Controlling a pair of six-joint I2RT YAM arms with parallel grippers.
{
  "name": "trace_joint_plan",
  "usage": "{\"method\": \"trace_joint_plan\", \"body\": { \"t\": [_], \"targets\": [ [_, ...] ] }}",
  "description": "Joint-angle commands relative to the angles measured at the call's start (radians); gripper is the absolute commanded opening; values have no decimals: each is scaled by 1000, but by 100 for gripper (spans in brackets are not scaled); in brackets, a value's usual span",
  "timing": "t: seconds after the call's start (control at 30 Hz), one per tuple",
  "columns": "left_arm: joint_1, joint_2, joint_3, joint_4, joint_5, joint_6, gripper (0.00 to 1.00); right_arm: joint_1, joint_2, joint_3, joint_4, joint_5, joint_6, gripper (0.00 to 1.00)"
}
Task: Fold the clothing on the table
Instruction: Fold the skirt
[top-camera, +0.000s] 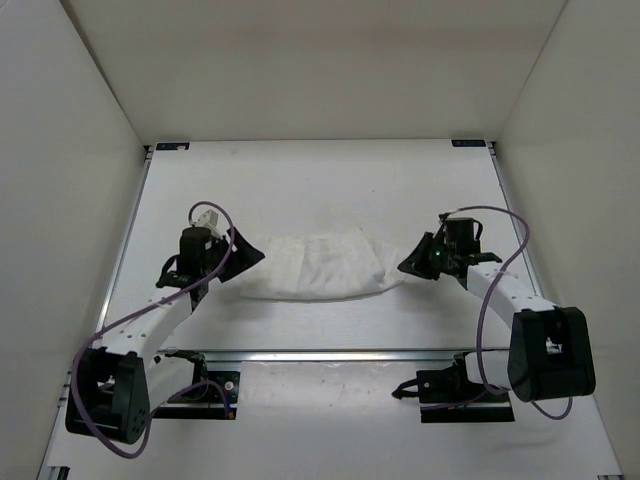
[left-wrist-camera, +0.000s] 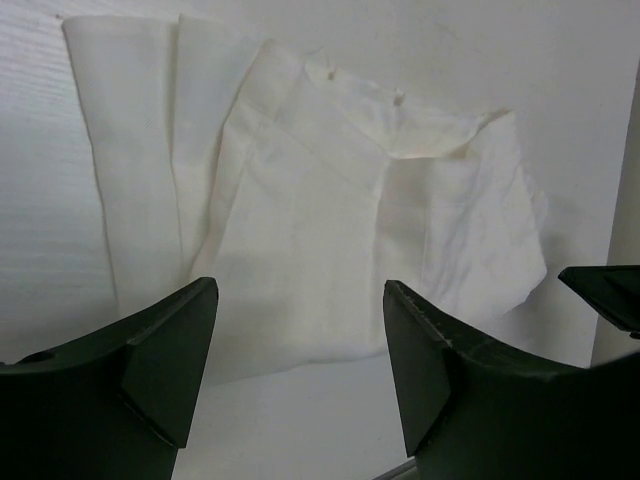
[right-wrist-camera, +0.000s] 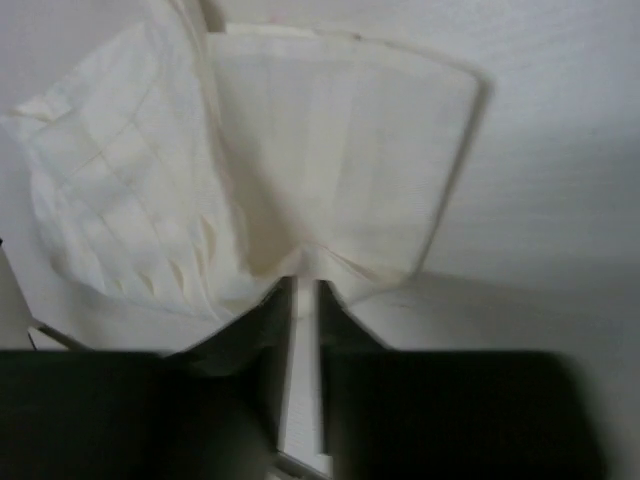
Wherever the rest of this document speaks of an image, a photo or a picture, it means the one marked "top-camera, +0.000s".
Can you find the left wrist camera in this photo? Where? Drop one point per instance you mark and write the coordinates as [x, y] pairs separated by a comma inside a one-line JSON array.
[[209, 220]]

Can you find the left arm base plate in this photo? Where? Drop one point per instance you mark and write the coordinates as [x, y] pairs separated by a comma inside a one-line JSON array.
[[207, 402]]

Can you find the white pleated skirt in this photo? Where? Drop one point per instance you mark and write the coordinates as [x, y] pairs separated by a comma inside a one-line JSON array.
[[322, 267]]

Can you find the left blue corner label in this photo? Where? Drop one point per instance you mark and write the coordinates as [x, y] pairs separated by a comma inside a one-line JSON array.
[[172, 146]]

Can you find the blue corner label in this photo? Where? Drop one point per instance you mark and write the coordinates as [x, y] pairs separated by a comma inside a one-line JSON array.
[[172, 146], [468, 143]]

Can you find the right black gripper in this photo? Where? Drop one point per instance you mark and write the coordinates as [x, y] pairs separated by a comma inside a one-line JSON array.
[[415, 263]]

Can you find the right blue corner label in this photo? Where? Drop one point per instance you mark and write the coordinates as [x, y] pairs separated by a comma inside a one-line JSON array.
[[468, 143]]

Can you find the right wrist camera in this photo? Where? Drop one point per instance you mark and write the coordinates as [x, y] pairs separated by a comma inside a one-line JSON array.
[[462, 235]]

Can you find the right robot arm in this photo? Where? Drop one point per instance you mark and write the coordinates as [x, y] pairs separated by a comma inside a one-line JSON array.
[[549, 354]]

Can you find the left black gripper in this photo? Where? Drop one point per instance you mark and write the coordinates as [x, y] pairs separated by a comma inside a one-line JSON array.
[[247, 251]]

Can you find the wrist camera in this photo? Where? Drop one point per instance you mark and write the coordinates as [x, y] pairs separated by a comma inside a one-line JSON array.
[[462, 235], [209, 220]]

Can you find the aluminium table front rail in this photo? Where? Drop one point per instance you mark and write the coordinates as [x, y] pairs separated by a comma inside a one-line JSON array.
[[330, 356]]

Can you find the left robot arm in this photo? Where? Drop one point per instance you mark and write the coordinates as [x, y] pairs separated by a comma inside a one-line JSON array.
[[116, 387]]

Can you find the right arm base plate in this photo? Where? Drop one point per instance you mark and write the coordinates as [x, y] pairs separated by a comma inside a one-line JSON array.
[[448, 397]]

